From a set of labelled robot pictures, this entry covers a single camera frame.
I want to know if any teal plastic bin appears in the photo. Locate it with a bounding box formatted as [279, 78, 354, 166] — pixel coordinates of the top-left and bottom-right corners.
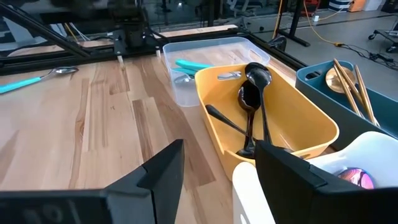
[295, 60, 398, 151]

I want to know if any white plastic bin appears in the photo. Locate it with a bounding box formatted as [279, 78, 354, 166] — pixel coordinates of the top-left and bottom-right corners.
[231, 130, 398, 224]

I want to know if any yellow power cable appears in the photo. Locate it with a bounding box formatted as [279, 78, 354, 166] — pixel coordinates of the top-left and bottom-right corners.
[272, 0, 345, 47]

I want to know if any iridescent rainbow spoon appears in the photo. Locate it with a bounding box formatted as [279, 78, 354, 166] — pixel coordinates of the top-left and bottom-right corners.
[337, 167, 376, 190]

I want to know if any black metal spoon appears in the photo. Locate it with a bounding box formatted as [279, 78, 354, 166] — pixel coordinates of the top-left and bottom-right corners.
[235, 80, 262, 159]
[205, 104, 261, 142]
[244, 62, 274, 144]

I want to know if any black floor cable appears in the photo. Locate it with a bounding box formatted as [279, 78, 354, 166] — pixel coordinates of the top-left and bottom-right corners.
[341, 43, 398, 71]

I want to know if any orange box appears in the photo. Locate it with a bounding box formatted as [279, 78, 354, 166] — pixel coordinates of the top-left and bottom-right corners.
[348, 0, 366, 12]

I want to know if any clear plastic bin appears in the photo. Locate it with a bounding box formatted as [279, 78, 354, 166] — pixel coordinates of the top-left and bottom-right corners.
[162, 36, 271, 108]

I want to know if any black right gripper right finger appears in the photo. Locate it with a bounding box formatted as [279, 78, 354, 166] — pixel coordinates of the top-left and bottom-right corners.
[254, 140, 398, 224]

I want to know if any black table clamp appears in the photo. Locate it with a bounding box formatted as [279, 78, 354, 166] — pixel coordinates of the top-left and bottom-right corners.
[267, 35, 289, 52]

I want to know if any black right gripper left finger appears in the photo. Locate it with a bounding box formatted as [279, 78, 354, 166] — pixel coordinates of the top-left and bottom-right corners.
[0, 139, 185, 224]

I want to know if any yellow plastic bin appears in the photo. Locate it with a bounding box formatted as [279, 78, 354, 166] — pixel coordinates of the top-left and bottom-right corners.
[194, 63, 340, 182]

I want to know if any black wheeled base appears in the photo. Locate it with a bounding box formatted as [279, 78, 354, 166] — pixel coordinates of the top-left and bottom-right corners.
[368, 21, 398, 54]

